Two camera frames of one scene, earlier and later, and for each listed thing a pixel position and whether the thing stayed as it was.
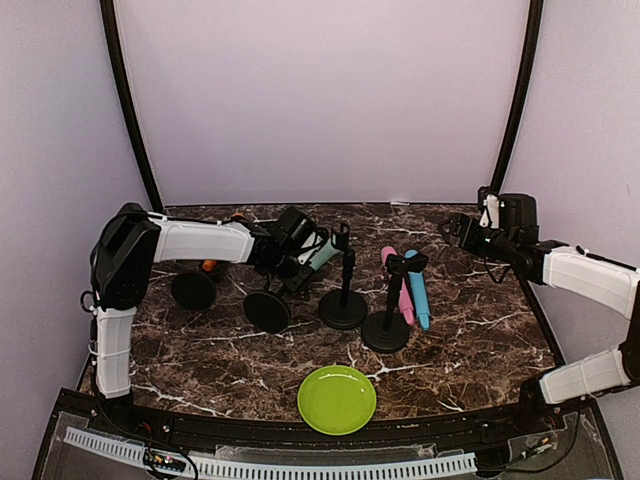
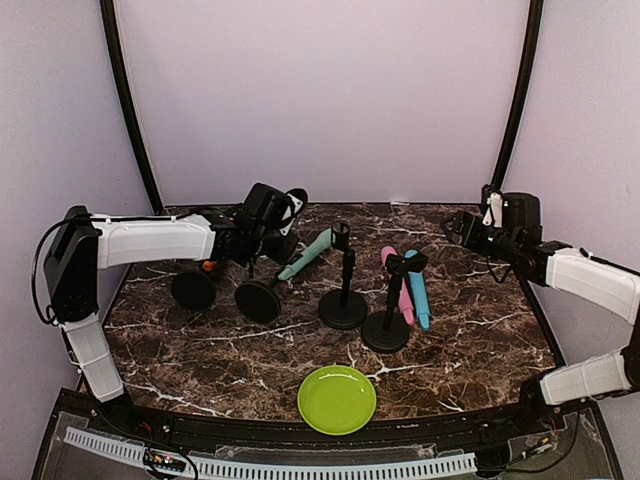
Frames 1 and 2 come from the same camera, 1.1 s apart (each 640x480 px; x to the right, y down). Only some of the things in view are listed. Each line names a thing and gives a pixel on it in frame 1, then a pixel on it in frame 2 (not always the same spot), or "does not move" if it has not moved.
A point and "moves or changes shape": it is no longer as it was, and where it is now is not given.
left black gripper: (297, 281) to (283, 255)
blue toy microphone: (420, 295) does not move
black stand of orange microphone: (194, 291) does not move
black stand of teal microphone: (266, 311) moves or changes shape
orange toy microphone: (209, 265) does not move
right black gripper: (468, 241) does not move
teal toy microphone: (324, 254) moves or changes shape
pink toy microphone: (404, 300) does not move
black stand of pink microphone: (343, 310) does not move
